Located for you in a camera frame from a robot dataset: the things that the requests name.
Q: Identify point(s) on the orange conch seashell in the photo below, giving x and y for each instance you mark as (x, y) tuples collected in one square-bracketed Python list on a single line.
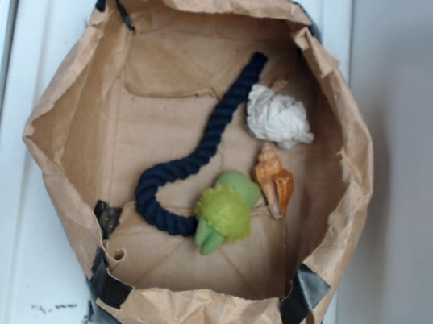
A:
[(275, 181)]

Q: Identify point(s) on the crumpled white paper ball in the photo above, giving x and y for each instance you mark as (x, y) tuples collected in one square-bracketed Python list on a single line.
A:
[(277, 118)]

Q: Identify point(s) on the brown paper bag bin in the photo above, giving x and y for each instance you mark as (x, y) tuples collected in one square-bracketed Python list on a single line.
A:
[(136, 90)]

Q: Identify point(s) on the green plush toy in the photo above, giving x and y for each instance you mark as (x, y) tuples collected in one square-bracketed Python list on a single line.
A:
[(224, 211)]

